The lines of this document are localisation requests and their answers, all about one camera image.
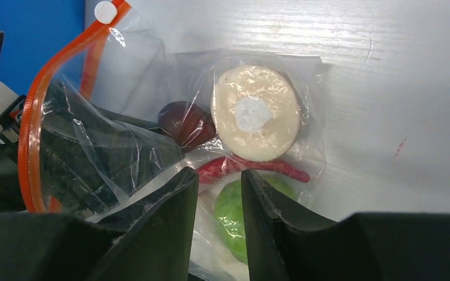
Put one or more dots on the small dark fake fig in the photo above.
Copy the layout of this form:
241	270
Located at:
188	124

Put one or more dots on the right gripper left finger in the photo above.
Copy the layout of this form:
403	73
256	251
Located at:
148	240

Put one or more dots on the clear zip top bag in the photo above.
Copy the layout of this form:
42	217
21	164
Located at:
141	97

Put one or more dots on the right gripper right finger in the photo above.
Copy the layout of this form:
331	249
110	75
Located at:
287	241

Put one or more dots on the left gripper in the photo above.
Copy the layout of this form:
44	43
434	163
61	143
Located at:
89	160

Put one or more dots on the fake mushroom slice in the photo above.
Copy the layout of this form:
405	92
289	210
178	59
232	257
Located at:
256	112

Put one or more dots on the blue plastic bin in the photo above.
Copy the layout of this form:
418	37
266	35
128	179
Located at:
34	31

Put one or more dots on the green fake bumpy vegetable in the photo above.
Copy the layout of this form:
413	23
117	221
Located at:
228	213

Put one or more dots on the white fake garlic piece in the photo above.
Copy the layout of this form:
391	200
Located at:
210	259

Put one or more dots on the fake red chili pepper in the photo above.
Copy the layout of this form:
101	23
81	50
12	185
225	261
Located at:
221	167

